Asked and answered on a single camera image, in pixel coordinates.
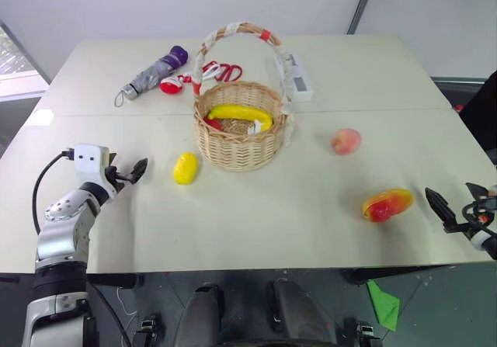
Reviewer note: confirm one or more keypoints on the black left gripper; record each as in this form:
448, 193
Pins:
113, 177

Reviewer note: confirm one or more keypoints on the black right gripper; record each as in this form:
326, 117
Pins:
473, 223

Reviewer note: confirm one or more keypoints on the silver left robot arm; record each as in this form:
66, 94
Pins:
58, 238

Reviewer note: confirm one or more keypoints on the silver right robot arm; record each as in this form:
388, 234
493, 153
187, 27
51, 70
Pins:
491, 248

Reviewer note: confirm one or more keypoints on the small red fruit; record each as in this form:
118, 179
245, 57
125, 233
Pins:
213, 123

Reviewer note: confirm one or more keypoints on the yellow lemon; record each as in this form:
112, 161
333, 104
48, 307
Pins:
186, 168

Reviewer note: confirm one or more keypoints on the red yellow mango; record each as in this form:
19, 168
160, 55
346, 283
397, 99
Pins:
386, 206

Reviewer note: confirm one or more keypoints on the black bulky object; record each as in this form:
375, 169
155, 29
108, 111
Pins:
483, 118

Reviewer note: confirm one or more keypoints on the red white striped pouch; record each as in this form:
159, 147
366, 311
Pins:
171, 86

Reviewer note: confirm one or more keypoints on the grey purple folded umbrella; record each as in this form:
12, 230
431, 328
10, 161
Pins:
155, 73

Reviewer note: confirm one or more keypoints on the yellow banana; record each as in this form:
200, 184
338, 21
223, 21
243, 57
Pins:
233, 111

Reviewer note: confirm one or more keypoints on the pink peach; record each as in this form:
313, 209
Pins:
346, 142

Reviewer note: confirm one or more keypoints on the green paper sheet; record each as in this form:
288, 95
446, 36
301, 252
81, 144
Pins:
384, 304

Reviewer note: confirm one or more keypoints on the white paper tag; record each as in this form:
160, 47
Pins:
254, 127

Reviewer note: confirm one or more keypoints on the dark grey rounded shape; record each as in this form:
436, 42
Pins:
295, 316
204, 316

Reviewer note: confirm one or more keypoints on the white device with display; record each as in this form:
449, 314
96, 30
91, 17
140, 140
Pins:
301, 81

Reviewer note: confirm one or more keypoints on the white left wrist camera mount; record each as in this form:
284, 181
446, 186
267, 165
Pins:
90, 160

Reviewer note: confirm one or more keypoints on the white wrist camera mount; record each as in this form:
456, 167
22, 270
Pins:
90, 160
480, 241

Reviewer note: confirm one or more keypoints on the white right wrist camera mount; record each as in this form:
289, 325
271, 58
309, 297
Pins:
480, 241

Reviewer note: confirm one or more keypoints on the black table frame bar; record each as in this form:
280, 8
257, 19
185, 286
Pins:
116, 280
380, 274

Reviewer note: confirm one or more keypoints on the window with grey frame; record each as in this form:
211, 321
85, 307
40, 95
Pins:
17, 67

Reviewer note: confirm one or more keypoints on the black floor bracket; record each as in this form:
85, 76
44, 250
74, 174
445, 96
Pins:
368, 331
147, 329

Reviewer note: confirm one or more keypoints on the grey wall strip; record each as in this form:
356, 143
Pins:
362, 3

